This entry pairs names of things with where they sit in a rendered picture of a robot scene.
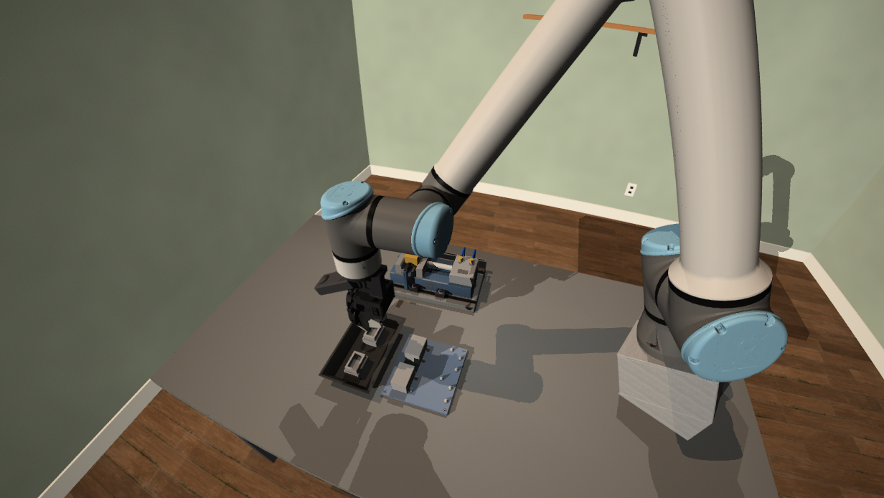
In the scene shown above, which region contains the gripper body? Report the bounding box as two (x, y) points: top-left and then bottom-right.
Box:
(346, 264), (395, 320)

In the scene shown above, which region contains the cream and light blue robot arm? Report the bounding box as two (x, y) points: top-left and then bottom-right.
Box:
(314, 0), (788, 382)

